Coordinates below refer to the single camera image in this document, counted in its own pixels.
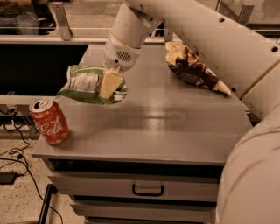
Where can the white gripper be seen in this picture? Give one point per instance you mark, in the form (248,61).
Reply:
(119,55)

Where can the green jalapeno chip bag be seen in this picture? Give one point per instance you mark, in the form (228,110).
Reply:
(82,85)

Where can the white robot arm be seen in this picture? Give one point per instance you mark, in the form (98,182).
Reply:
(249,190)

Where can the brown chip bag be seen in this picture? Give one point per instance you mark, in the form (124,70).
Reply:
(190,69)

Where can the red coke can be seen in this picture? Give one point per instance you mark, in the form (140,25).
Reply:
(49,120)

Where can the grey drawer cabinet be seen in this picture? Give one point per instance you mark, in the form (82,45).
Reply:
(164,133)

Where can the seated person in background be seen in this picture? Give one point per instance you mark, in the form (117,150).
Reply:
(26,17)

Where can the black power adapter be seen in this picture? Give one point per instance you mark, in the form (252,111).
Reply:
(7,178)

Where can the metal rail bracket middle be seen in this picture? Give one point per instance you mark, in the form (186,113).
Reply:
(168,34)

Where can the metal rail bracket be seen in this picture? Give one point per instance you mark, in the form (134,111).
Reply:
(61,18)
(244,16)
(168,34)

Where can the metal rail bracket left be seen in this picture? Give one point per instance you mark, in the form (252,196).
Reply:
(61,18)

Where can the black drawer handle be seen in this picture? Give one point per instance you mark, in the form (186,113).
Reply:
(147,192)

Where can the metal rail bracket right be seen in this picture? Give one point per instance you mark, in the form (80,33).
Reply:
(244,16)

